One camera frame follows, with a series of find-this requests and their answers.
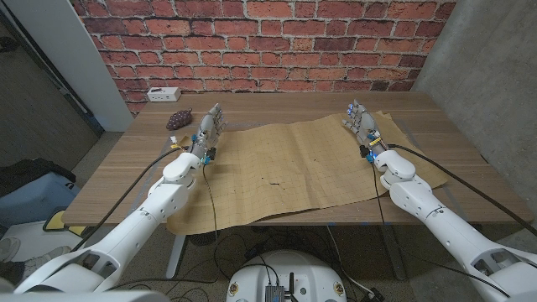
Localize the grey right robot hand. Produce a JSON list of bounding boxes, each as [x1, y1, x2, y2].
[[341, 99, 389, 154]]

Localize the white table leg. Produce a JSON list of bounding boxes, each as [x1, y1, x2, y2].
[[165, 233, 189, 280]]

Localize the dark purple toy grapes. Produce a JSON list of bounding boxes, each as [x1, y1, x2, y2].
[[165, 107, 195, 132]]

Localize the blue storage bin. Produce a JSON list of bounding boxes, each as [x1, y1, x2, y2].
[[0, 171, 81, 227]]

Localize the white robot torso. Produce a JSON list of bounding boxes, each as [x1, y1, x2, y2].
[[226, 250, 348, 302]]

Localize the white power strip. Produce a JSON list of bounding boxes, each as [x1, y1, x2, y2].
[[146, 86, 182, 103]]

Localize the grey box with antenna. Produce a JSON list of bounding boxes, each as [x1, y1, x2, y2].
[[263, 272, 300, 302]]

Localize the black cloth bag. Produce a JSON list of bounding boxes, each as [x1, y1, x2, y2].
[[0, 158, 77, 198]]

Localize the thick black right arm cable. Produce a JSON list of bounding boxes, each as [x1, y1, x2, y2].
[[386, 143, 537, 237]]

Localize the grey table leg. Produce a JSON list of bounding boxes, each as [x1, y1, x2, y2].
[[379, 224, 407, 281]]

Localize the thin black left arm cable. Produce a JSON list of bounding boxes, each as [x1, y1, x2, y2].
[[202, 163, 219, 253]]

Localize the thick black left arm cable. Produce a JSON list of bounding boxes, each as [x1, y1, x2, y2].
[[70, 144, 188, 253]]

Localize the black round floor object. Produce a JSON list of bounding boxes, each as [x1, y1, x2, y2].
[[188, 228, 222, 247]]

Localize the tan patterned cloth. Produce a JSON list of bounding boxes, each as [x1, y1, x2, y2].
[[166, 110, 449, 236]]

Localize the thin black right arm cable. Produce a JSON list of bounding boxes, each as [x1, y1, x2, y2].
[[370, 161, 511, 298]]

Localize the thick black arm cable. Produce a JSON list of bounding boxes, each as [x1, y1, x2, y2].
[[386, 143, 537, 237], [70, 144, 188, 253]]

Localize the yellow black floor item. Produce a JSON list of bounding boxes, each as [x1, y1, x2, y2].
[[42, 208, 87, 237]]

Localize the red brick printed backdrop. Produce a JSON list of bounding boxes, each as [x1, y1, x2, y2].
[[70, 0, 457, 115]]

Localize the white wall pillar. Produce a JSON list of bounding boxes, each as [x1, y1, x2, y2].
[[3, 0, 135, 133]]

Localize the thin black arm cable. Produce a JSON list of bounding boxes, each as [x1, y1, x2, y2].
[[370, 161, 511, 298], [202, 163, 219, 253]]

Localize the white sneaker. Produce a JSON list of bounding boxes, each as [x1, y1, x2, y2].
[[0, 237, 22, 263]]

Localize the white floor cable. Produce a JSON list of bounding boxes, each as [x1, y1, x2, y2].
[[326, 225, 374, 295]]

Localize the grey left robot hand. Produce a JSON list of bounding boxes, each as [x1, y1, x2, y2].
[[190, 103, 228, 153]]

